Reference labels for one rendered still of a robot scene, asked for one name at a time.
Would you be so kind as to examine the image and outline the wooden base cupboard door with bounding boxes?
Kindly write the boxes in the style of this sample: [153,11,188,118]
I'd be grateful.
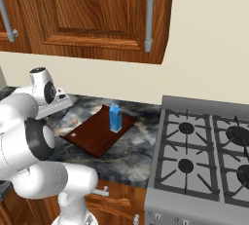
[0,187,62,225]

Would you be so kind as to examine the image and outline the grey cupboard door handle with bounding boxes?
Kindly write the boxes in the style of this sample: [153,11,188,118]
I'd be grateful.
[0,0,19,44]
[144,0,157,54]

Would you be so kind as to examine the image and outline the wooden wall cupboard door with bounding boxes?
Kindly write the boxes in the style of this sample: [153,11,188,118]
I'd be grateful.
[0,0,32,55]
[12,0,176,65]

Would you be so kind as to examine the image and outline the grey gas hob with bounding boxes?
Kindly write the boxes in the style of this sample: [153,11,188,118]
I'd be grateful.
[143,94,249,225]

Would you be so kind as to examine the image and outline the dark brown tray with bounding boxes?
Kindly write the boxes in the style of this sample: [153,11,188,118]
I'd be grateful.
[58,104,137,159]

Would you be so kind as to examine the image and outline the blue milk carton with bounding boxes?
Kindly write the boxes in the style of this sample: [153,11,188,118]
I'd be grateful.
[109,102,124,134]

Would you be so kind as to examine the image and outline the grey drawer handle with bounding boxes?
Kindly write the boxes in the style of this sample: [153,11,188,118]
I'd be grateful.
[91,185,110,198]

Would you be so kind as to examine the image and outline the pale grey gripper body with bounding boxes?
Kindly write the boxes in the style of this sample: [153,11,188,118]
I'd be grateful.
[34,94,74,121]

